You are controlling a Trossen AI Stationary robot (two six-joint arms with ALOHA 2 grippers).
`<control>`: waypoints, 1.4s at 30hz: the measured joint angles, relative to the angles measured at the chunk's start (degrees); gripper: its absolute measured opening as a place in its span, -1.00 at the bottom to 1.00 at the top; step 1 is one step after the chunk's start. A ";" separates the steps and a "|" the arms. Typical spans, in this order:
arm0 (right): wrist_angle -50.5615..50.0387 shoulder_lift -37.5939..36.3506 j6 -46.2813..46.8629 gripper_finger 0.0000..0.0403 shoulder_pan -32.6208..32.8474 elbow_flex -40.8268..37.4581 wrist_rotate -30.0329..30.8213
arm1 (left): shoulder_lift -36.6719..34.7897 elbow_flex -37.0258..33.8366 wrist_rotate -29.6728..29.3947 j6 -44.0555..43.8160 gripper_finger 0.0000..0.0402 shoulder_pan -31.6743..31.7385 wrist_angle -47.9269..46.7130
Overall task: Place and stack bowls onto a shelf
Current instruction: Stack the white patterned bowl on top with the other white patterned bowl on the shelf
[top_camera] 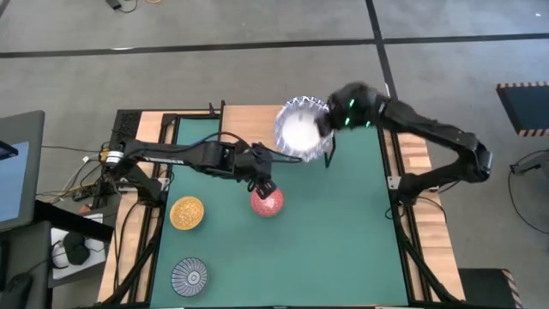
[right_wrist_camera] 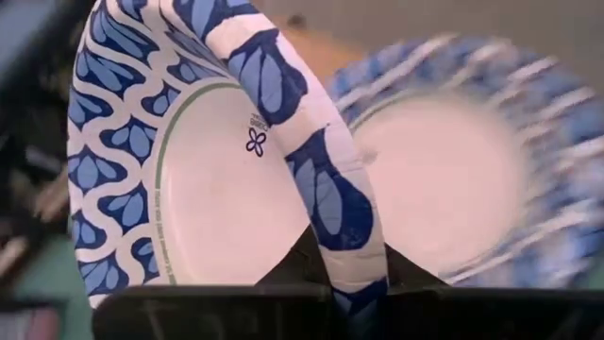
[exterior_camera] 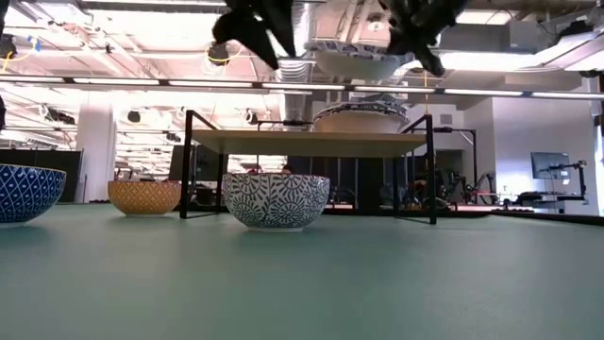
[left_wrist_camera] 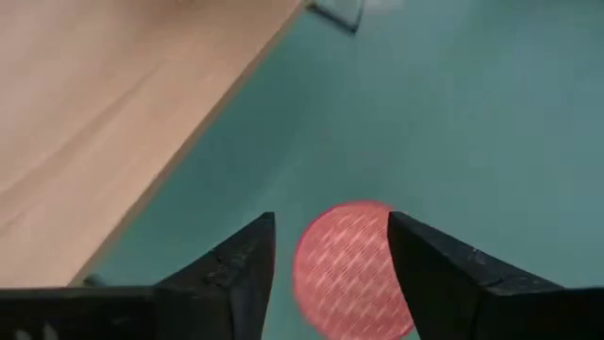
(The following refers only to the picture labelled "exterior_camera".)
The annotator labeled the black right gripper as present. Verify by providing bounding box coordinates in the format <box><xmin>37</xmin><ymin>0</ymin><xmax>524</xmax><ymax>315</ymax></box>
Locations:
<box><xmin>379</xmin><ymin>0</ymin><xmax>469</xmax><ymax>78</ymax></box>

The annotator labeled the long ceiling light strip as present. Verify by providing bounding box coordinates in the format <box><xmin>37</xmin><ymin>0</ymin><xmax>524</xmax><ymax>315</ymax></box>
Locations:
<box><xmin>0</xmin><ymin>74</ymin><xmax>604</xmax><ymax>101</ymax></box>

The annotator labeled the bowl red inside navy-floral outside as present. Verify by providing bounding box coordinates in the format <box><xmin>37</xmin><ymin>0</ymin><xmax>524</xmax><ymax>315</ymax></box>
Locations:
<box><xmin>223</xmin><ymin>172</ymin><xmax>331</xmax><ymax>233</ymax></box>

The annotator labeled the bowl light-blue inside yellow outside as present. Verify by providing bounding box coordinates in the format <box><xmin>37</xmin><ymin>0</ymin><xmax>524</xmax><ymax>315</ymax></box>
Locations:
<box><xmin>107</xmin><ymin>179</ymin><xmax>182</xmax><ymax>218</ymax></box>

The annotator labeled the black partition panel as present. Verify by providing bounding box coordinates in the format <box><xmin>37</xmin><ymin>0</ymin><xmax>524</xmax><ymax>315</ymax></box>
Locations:
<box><xmin>0</xmin><ymin>147</ymin><xmax>85</xmax><ymax>205</ymax></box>

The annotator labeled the green table mat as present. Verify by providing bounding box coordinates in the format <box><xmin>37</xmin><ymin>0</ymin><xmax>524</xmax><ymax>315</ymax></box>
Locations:
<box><xmin>0</xmin><ymin>202</ymin><xmax>604</xmax><ymax>340</ymax></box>

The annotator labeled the silver ventilation duct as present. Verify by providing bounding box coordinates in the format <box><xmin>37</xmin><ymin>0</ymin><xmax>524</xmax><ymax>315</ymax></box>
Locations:
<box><xmin>276</xmin><ymin>0</ymin><xmax>327</xmax><ymax>125</ymax></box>

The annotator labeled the wooden shelf black metal frame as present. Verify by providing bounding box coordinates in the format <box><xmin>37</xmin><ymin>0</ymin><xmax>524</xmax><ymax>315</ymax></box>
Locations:
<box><xmin>178</xmin><ymin>109</ymin><xmax>438</xmax><ymax>227</ymax></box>

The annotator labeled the black background metal frame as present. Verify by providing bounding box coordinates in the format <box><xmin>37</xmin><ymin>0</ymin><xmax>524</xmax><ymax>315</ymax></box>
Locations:
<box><xmin>432</xmin><ymin>126</ymin><xmax>478</xmax><ymax>205</ymax></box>

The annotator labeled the dark wall monitor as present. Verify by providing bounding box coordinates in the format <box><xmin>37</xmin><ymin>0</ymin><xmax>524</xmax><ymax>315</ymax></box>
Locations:
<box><xmin>529</xmin><ymin>151</ymin><xmax>572</xmax><ymax>181</ymax></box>

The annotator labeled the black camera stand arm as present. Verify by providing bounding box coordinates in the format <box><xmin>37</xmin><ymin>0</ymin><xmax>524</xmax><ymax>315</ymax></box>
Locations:
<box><xmin>539</xmin><ymin>159</ymin><xmax>590</xmax><ymax>206</ymax></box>

